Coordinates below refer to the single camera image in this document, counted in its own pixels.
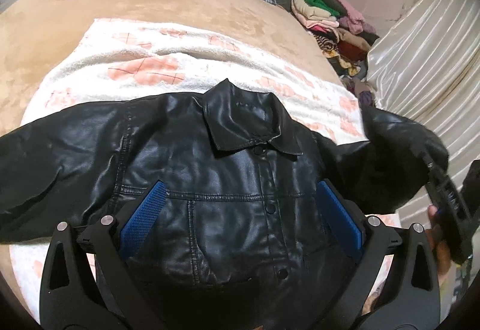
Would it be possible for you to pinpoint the tan bed sheet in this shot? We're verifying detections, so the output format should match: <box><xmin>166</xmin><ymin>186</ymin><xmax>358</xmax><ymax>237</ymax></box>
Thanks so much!
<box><xmin>1</xmin><ymin>0</ymin><xmax>349</xmax><ymax>142</ymax></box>

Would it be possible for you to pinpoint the white orange patterned blanket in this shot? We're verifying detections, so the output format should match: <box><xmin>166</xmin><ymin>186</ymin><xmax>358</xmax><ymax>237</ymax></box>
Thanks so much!
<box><xmin>9</xmin><ymin>17</ymin><xmax>402</xmax><ymax>316</ymax></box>

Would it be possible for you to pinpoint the right hand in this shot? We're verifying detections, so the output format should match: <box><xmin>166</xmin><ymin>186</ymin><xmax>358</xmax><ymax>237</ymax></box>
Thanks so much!
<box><xmin>425</xmin><ymin>205</ymin><xmax>452</xmax><ymax>285</ymax></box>

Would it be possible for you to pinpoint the white striped curtain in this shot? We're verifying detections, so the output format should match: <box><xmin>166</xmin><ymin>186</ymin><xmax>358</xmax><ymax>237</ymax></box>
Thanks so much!
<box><xmin>365</xmin><ymin>0</ymin><xmax>480</xmax><ymax>218</ymax></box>

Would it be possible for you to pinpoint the pile of folded clothes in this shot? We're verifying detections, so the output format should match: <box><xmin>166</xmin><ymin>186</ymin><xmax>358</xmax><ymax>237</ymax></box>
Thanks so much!
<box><xmin>290</xmin><ymin>0</ymin><xmax>379</xmax><ymax>107</ymax></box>

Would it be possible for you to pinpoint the black leather jacket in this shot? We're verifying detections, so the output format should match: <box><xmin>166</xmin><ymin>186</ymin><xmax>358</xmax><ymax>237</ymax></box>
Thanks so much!
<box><xmin>1</xmin><ymin>81</ymin><xmax>448</xmax><ymax>329</ymax></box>

